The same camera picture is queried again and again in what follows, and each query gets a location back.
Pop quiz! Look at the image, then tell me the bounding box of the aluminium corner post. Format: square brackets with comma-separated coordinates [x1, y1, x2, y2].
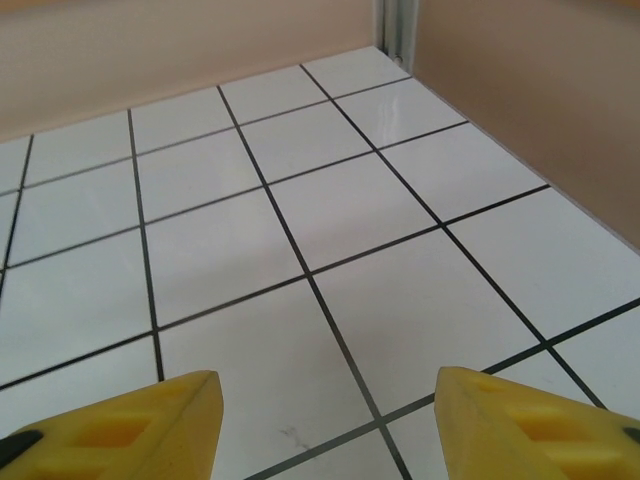
[380, 0, 417, 67]

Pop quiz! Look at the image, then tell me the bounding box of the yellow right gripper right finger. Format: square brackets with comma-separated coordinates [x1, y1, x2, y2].
[433, 366, 640, 480]

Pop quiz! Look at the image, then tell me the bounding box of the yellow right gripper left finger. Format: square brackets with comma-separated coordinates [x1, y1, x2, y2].
[0, 369, 224, 480]

